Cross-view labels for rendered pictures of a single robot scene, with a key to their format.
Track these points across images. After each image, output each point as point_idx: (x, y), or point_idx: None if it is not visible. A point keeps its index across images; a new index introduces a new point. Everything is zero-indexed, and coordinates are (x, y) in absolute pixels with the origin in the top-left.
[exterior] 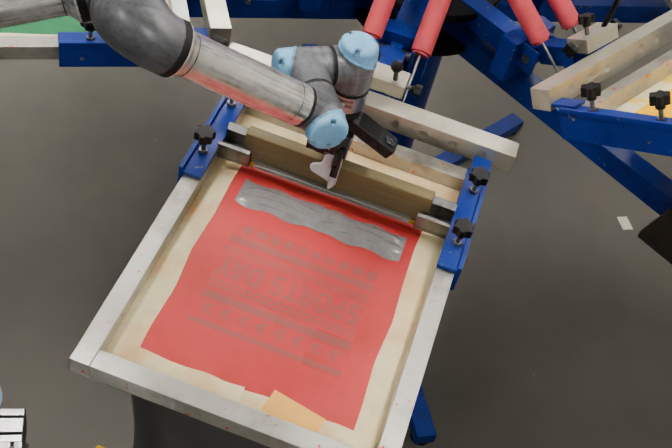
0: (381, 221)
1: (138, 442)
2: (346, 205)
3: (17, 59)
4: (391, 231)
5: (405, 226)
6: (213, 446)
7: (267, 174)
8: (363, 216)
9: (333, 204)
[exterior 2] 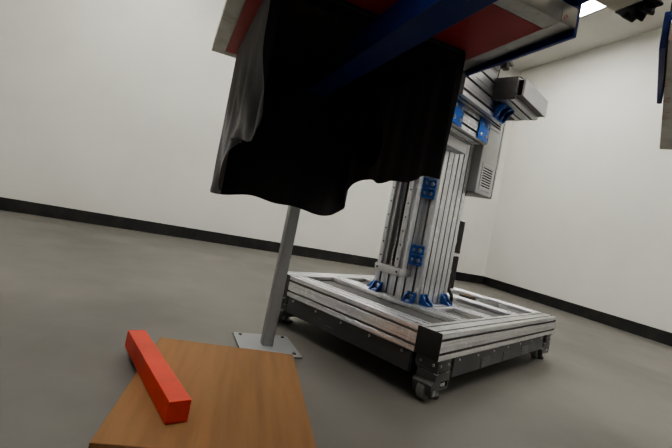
0: None
1: (342, 192)
2: (370, 3)
3: (662, 110)
4: None
5: None
6: (304, 151)
7: (446, 34)
8: None
9: (379, 10)
